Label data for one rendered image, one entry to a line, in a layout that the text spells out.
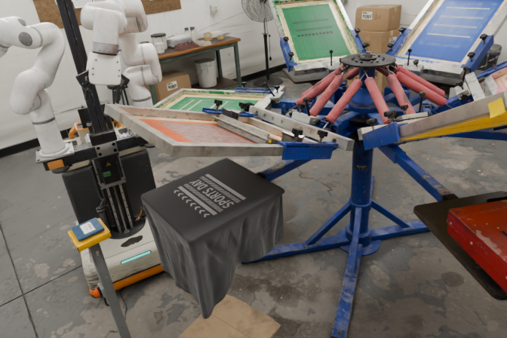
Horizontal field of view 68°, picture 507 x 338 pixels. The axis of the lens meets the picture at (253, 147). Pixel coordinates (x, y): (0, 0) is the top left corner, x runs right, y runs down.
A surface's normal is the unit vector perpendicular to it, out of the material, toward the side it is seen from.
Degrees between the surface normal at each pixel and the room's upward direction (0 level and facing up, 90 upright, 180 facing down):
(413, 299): 0
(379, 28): 92
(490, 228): 0
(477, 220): 0
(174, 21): 90
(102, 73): 93
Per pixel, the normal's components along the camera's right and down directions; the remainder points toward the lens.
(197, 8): 0.63, 0.30
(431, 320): -0.08, -0.89
